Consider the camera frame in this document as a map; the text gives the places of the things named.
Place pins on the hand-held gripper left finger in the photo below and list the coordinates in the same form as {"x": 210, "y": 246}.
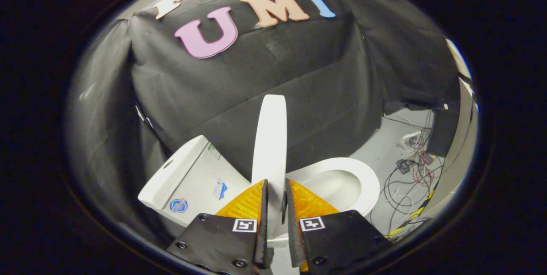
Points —
{"x": 263, "y": 236}

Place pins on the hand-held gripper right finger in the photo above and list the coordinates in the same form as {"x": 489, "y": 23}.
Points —
{"x": 294, "y": 240}

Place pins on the white toilet lid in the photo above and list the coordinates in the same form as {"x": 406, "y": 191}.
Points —
{"x": 269, "y": 138}

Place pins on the white toilet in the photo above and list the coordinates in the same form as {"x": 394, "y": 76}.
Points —
{"x": 201, "y": 181}

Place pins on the white toilet seat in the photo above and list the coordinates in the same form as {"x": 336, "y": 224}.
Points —
{"x": 367, "y": 181}

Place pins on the yellow black floor tape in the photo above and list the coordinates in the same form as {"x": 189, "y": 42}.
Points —
{"x": 416, "y": 214}

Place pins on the small black device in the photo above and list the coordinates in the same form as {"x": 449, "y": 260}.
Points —
{"x": 404, "y": 166}

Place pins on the black backdrop cloth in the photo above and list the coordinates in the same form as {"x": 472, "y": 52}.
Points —
{"x": 277, "y": 69}

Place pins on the black flat panel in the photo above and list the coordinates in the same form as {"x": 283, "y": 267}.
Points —
{"x": 444, "y": 134}

